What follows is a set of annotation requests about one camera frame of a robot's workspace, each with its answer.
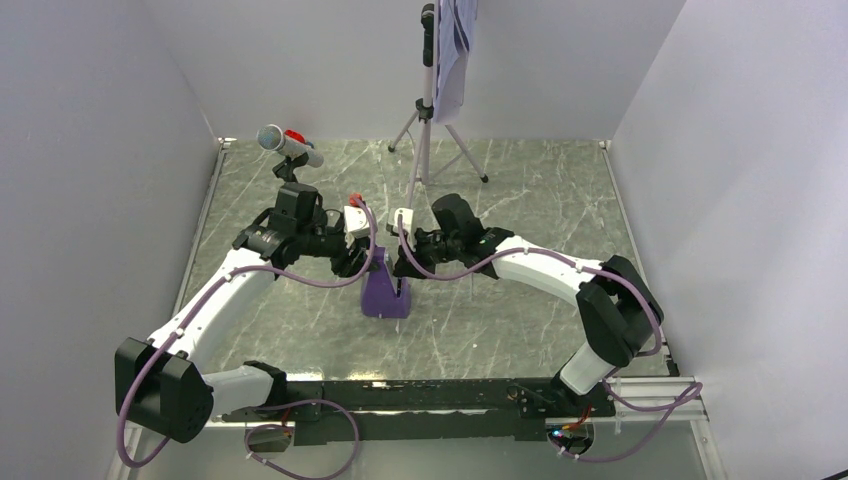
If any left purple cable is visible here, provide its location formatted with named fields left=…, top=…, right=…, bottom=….
left=116, top=198, right=379, bottom=480

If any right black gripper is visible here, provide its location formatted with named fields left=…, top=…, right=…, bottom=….
left=392, top=226, right=462, bottom=281

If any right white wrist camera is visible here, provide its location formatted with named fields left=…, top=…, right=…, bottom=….
left=390, top=208, right=417, bottom=248

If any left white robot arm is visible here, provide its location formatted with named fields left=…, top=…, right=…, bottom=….
left=114, top=182, right=377, bottom=443

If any sheet music paper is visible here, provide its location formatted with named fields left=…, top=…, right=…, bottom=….
left=433, top=0, right=478, bottom=124

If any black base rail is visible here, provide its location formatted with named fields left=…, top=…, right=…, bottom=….
left=223, top=377, right=616, bottom=446

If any silver toy microphone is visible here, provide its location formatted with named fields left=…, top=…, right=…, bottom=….
left=256, top=124, right=324, bottom=168

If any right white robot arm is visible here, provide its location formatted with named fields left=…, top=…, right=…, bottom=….
left=387, top=194, right=664, bottom=415

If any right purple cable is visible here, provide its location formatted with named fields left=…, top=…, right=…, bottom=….
left=396, top=215, right=704, bottom=465

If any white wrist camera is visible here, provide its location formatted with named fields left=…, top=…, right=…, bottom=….
left=390, top=208, right=417, bottom=248
left=342, top=193, right=370, bottom=241

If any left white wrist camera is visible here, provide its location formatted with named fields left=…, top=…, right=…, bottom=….
left=342, top=193, right=370, bottom=241

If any lilac tripod music stand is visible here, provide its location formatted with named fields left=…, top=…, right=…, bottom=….
left=387, top=1, right=489, bottom=209

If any purple cable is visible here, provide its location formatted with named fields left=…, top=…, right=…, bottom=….
left=116, top=198, right=379, bottom=480
left=396, top=215, right=704, bottom=465

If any purple metronome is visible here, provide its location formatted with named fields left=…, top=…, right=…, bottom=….
left=360, top=246, right=412, bottom=320

